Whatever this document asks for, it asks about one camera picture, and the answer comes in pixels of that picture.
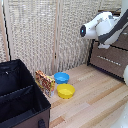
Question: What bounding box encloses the dark framed drawer cabinet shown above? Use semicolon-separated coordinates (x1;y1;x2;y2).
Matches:
86;9;128;84

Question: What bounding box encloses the wooden drawer cabinet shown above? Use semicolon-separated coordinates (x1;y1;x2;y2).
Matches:
89;42;128;80

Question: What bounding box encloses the brown fabric drawer front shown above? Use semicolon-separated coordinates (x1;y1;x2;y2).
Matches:
112;31;128;51

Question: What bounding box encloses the blue bowl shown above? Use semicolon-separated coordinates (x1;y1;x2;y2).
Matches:
53;71;71;85

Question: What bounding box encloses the colourful patterned snack box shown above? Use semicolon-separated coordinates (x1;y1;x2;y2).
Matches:
34;69;57;99

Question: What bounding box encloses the yellow bowl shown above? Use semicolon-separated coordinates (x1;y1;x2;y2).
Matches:
55;83;76;100

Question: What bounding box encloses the beige woven folding screen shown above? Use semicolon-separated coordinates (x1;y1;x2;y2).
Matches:
0;0;128;78

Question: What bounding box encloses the black fabric storage box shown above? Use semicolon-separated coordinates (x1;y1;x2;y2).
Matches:
0;59;52;128

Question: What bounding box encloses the silver drawer handle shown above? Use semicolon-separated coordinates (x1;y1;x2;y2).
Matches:
96;54;122;67

